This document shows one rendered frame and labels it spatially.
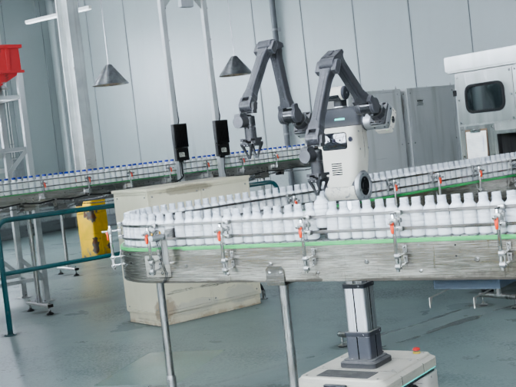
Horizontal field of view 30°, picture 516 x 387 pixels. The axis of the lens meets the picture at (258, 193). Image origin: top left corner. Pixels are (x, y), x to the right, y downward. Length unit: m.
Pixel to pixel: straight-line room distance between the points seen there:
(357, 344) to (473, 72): 3.67
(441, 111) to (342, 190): 6.45
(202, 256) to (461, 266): 1.32
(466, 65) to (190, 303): 3.08
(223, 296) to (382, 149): 2.87
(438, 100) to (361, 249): 7.17
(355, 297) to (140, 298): 3.81
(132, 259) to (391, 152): 6.01
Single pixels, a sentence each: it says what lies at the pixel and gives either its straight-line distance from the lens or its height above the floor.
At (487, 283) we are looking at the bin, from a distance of 4.27.
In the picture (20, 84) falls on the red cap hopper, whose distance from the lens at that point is 10.76.
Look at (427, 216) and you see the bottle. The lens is 4.05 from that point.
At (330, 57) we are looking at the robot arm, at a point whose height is 1.82.
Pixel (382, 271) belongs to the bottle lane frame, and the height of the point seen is 0.86.
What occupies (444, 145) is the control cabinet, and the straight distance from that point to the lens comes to 11.27.
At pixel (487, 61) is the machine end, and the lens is 8.03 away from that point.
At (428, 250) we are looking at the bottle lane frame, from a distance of 4.04.
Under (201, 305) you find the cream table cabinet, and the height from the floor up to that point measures 0.11.
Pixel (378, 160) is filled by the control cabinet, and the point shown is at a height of 1.13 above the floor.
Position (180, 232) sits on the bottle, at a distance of 4.76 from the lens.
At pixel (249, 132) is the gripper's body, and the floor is 1.52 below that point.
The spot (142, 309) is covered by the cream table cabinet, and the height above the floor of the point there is 0.13.
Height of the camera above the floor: 1.46
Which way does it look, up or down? 3 degrees down
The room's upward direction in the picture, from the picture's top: 6 degrees counter-clockwise
